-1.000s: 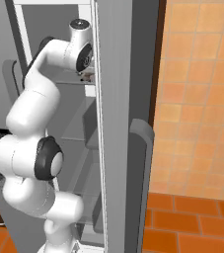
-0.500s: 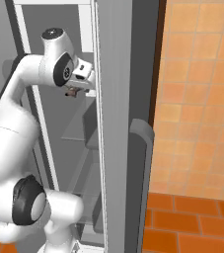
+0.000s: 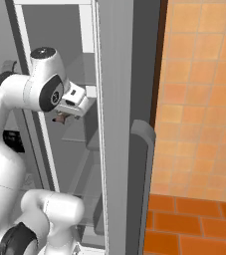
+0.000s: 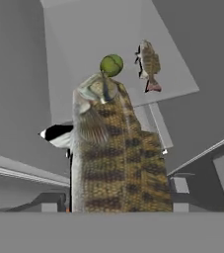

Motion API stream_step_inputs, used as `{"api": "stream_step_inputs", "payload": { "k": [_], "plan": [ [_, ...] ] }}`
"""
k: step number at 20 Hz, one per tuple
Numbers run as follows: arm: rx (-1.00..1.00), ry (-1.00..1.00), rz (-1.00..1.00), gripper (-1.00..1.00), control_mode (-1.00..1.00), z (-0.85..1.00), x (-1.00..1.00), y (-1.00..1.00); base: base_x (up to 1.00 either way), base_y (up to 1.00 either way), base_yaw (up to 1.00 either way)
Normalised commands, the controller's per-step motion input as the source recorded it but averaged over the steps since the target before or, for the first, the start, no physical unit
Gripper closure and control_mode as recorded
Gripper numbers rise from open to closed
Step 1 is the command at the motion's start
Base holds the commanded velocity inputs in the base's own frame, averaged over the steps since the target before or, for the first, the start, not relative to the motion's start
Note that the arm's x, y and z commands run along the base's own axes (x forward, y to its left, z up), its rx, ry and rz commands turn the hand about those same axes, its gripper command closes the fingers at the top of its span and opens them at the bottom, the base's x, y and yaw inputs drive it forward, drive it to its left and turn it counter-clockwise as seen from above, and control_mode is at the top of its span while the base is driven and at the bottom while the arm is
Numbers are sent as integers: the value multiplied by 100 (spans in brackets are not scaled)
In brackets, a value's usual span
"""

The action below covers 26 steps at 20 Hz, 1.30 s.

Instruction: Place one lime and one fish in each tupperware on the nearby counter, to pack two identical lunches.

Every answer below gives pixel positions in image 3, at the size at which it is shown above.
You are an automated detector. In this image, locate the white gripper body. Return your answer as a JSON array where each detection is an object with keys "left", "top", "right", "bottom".
[{"left": 56, "top": 95, "right": 95, "bottom": 120}]

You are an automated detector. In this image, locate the small brown fish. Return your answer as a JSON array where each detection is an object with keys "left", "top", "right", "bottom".
[{"left": 52, "top": 113, "right": 69, "bottom": 126}]

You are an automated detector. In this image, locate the grey fridge door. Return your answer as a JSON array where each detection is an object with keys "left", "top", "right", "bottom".
[{"left": 96, "top": 0, "right": 162, "bottom": 255}]

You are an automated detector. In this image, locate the grey fridge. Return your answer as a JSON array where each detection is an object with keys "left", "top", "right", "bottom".
[{"left": 0, "top": 0, "right": 108, "bottom": 255}]

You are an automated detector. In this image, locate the dark brown cabinet panel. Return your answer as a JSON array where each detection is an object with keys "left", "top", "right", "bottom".
[{"left": 149, "top": 0, "right": 169, "bottom": 128}]

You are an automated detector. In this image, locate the grey fridge door handle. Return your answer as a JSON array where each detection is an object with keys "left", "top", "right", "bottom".
[{"left": 129, "top": 119, "right": 157, "bottom": 255}]

